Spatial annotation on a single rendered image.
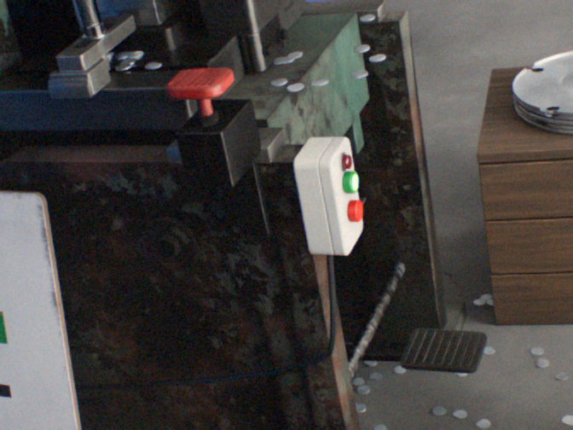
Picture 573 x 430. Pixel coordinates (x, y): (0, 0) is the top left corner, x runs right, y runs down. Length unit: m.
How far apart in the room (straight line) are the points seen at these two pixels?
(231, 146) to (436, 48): 2.17
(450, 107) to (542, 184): 1.08
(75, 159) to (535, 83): 0.92
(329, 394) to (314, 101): 0.41
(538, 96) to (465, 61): 1.27
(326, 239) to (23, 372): 0.51
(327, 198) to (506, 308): 0.79
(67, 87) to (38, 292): 0.29
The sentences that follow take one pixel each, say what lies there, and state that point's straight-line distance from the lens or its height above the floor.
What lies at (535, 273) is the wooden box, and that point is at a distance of 2.07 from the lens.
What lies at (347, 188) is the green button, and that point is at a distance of 1.39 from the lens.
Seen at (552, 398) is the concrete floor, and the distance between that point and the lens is 1.96.
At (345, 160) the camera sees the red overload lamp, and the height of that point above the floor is 0.61.
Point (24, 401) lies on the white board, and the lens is 1.70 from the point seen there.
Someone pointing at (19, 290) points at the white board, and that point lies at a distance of 1.62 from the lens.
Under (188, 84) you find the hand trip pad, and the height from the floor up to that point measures 0.76.
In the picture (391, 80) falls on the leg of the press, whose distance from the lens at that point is 1.84.
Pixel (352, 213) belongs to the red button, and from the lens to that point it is 1.41.
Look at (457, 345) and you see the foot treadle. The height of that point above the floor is 0.16.
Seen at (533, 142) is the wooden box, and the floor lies 0.35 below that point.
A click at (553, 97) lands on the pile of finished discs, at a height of 0.39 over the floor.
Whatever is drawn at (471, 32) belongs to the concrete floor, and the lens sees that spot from 3.53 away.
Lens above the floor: 1.20
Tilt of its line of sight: 27 degrees down
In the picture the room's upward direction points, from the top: 11 degrees counter-clockwise
